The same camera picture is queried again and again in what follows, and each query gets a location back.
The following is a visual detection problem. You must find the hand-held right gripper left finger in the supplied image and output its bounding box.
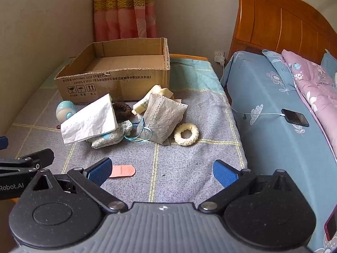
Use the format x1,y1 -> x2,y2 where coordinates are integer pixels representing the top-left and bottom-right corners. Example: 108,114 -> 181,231
26,157 -> 129,214

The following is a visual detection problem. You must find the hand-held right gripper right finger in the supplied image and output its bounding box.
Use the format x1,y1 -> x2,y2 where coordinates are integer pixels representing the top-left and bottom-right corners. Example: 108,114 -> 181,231
198,160 -> 301,214

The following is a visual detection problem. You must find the white tissue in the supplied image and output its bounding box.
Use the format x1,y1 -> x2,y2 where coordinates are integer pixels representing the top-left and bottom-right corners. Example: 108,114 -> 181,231
60,93 -> 119,145

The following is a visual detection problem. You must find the white knitted ring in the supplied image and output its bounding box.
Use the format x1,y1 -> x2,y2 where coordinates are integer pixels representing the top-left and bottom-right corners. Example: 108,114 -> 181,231
174,123 -> 200,146

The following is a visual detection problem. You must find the brown cardboard box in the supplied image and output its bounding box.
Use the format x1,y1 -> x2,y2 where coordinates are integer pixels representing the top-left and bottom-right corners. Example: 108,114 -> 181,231
54,37 -> 171,105

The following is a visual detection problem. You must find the pink flat strip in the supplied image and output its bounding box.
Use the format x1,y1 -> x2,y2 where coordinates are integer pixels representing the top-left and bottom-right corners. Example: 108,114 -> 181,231
108,165 -> 136,178

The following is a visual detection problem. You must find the grey plaid blanket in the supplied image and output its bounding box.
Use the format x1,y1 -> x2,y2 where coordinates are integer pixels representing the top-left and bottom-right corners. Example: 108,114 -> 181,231
5,84 -> 248,204

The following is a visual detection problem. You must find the blue floral bedsheet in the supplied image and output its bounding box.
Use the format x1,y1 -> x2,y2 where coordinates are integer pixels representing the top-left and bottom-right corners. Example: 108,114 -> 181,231
221,50 -> 337,253

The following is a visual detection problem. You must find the blue and white toy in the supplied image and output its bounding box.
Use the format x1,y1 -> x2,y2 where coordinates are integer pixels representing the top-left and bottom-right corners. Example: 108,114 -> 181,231
55,100 -> 78,124

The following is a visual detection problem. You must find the brown hair scrunchie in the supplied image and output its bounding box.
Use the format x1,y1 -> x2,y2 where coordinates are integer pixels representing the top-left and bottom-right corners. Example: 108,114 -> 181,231
112,101 -> 132,123

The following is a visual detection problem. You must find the grey mesh sachet bag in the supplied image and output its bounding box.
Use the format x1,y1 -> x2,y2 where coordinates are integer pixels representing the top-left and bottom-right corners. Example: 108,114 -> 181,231
142,93 -> 189,146

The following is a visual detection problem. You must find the black smartphone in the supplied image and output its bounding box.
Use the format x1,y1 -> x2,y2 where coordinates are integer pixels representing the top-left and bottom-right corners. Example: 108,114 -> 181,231
281,108 -> 310,128

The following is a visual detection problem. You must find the yellow printed cleaning cloth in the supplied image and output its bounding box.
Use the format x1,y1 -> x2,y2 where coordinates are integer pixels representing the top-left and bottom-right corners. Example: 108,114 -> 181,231
132,84 -> 182,116

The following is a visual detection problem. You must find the blue floral pillow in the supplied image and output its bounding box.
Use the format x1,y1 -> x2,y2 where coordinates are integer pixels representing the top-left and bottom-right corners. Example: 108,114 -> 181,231
262,49 -> 298,96

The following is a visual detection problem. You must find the pink rimmed dark object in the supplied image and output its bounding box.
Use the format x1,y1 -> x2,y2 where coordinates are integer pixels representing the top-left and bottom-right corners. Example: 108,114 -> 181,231
324,208 -> 337,249

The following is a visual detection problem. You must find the pink floral quilt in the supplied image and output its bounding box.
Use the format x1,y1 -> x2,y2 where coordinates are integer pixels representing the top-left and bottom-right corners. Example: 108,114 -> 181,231
282,49 -> 337,162

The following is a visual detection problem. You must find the plain blue pillow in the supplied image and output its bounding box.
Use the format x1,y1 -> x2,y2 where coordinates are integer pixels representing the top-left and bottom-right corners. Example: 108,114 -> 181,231
320,50 -> 337,75

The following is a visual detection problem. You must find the pink patterned curtain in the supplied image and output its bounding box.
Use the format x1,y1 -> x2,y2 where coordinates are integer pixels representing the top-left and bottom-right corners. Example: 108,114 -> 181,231
93,0 -> 158,43

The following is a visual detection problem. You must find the wooden headboard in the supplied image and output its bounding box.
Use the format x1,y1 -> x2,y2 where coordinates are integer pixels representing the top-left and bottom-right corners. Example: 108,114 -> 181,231
228,0 -> 337,67

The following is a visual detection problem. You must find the blue brocade drawstring pouch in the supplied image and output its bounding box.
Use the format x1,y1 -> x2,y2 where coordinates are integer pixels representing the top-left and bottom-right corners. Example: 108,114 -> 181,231
87,120 -> 154,148

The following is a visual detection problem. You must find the white charging cable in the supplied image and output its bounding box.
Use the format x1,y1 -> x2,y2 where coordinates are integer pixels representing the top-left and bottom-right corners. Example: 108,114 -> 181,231
220,63 -> 285,118

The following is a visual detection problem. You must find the white wall charger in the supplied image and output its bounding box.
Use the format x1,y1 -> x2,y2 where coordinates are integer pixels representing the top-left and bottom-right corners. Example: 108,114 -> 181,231
214,51 -> 226,66

